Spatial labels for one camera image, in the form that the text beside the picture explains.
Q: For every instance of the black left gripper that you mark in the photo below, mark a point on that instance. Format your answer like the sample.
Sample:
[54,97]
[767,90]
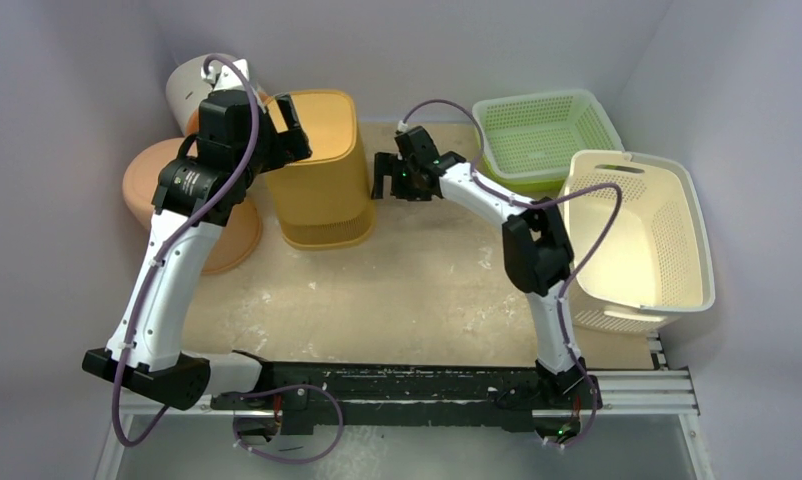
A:
[290,145]

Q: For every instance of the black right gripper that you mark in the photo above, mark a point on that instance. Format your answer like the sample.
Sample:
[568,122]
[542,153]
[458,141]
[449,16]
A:
[390,175]

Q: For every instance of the yellow orange slatted bin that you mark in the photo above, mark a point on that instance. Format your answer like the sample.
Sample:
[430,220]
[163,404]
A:
[323,202]

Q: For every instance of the peach plastic bucket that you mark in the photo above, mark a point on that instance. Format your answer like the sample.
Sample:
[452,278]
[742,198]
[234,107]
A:
[241,235]

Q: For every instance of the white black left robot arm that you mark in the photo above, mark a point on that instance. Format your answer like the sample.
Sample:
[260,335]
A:
[193,200]

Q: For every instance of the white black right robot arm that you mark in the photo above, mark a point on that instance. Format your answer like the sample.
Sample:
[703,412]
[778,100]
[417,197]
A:
[537,252]

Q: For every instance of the round drawer cabinet white orange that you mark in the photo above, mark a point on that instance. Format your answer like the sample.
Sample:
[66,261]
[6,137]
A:
[184,92]

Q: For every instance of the green perforated plastic basket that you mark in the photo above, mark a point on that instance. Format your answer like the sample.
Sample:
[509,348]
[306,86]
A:
[530,139]

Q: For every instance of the cream perforated laundry basket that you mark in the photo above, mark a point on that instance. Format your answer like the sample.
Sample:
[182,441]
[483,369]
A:
[643,237]

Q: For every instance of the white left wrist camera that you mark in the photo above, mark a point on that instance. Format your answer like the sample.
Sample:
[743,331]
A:
[231,75]

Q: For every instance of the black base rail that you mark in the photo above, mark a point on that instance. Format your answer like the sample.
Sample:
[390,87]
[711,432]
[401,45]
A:
[304,395]

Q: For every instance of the aluminium extrusion frame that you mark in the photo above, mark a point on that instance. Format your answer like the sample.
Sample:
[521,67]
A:
[647,428]

